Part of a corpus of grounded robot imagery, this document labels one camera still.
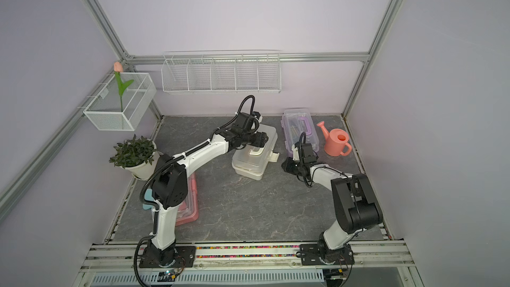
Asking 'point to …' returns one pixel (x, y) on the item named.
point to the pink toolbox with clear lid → (189, 210)
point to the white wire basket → (104, 110)
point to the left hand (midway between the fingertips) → (263, 138)
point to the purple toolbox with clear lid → (295, 121)
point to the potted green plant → (138, 155)
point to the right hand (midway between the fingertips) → (283, 163)
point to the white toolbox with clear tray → (250, 161)
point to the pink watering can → (336, 142)
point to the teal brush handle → (148, 196)
